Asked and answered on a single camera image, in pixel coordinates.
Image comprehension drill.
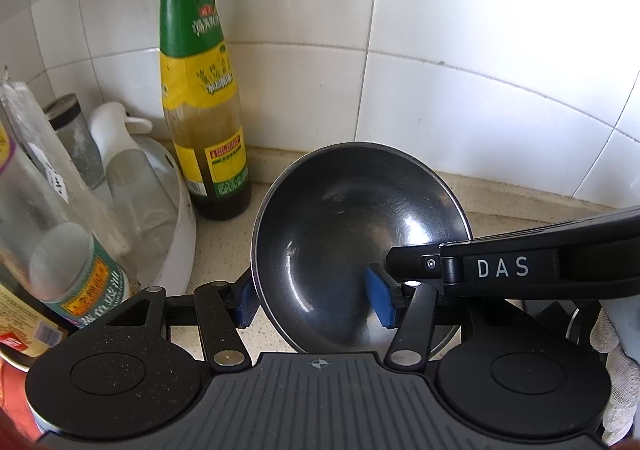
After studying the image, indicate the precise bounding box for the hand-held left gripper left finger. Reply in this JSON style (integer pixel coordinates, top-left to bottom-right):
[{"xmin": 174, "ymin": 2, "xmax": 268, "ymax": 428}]
[{"xmin": 80, "ymin": 277, "xmax": 257, "ymax": 373}]

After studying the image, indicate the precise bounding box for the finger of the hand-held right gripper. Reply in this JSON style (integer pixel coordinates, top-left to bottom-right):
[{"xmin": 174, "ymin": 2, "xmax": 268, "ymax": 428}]
[{"xmin": 385, "ymin": 241, "xmax": 448, "ymax": 283}]

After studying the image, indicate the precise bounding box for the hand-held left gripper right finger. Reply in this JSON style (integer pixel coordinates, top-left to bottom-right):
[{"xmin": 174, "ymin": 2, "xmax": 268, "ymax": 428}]
[{"xmin": 365, "ymin": 265, "xmax": 506, "ymax": 371}]

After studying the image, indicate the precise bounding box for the stainless steel bowl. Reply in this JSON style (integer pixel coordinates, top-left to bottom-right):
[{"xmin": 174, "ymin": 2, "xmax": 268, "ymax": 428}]
[{"xmin": 250, "ymin": 142, "xmax": 473, "ymax": 356}]

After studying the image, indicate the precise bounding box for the white round turntable tray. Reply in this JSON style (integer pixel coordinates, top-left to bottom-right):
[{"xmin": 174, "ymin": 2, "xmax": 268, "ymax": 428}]
[{"xmin": 115, "ymin": 135, "xmax": 197, "ymax": 303}]

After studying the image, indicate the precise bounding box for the white-topped glass dispenser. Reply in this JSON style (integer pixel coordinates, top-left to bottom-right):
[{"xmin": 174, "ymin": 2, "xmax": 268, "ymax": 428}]
[{"xmin": 89, "ymin": 102, "xmax": 177, "ymax": 251}]

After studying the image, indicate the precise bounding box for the clear bottle with purple label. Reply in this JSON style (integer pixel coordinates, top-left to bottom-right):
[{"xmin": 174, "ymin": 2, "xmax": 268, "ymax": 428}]
[{"xmin": 0, "ymin": 122, "xmax": 132, "ymax": 331}]

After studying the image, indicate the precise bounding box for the green-and-yellow label sauce bottle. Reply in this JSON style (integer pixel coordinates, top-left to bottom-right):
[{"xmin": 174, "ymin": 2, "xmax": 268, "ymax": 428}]
[{"xmin": 156, "ymin": 0, "xmax": 253, "ymax": 221}]

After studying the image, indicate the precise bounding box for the glass jar with metal lid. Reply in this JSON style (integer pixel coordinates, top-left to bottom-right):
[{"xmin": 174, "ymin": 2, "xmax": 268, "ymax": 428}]
[{"xmin": 42, "ymin": 94, "xmax": 106, "ymax": 191}]

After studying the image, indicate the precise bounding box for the clear plastic packet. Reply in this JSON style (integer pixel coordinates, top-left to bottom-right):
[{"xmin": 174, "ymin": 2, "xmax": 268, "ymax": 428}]
[{"xmin": 0, "ymin": 66, "xmax": 128, "ymax": 253}]

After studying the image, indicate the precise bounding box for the person's right hand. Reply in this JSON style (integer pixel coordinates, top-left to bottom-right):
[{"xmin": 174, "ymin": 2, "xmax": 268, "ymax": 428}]
[{"xmin": 590, "ymin": 314, "xmax": 640, "ymax": 447}]

